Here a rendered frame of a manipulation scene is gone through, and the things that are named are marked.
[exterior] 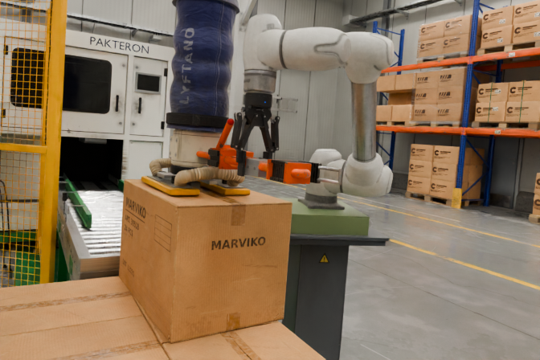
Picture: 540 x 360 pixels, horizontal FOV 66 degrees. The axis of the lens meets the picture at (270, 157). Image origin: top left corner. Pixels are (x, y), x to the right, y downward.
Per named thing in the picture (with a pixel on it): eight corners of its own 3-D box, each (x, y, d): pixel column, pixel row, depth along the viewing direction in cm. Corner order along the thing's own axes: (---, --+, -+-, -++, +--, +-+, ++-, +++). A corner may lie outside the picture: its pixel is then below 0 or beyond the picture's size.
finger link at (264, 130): (255, 115, 119) (259, 113, 119) (264, 152, 121) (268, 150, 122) (261, 115, 115) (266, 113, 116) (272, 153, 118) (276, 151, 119)
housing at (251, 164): (243, 174, 114) (244, 157, 114) (264, 174, 118) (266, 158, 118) (256, 177, 109) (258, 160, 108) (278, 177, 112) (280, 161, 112)
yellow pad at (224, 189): (187, 181, 170) (188, 169, 169) (210, 182, 175) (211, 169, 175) (224, 195, 141) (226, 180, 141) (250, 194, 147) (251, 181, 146)
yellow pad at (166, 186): (140, 181, 160) (141, 168, 159) (165, 181, 165) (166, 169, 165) (169, 195, 131) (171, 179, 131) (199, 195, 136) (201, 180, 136)
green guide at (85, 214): (55, 188, 372) (55, 177, 372) (68, 188, 378) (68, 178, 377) (71, 229, 234) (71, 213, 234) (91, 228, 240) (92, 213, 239)
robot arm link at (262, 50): (234, 68, 113) (279, 68, 108) (238, 10, 112) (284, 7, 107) (251, 75, 123) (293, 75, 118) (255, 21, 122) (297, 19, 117)
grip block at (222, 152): (206, 165, 132) (206, 147, 132) (233, 166, 138) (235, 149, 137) (217, 169, 125) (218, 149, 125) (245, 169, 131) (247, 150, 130)
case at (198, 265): (118, 276, 170) (124, 178, 167) (208, 266, 192) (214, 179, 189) (169, 344, 120) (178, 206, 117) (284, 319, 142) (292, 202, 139)
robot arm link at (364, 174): (349, 179, 208) (394, 186, 199) (340, 200, 196) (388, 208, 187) (343, 26, 165) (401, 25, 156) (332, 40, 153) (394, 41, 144)
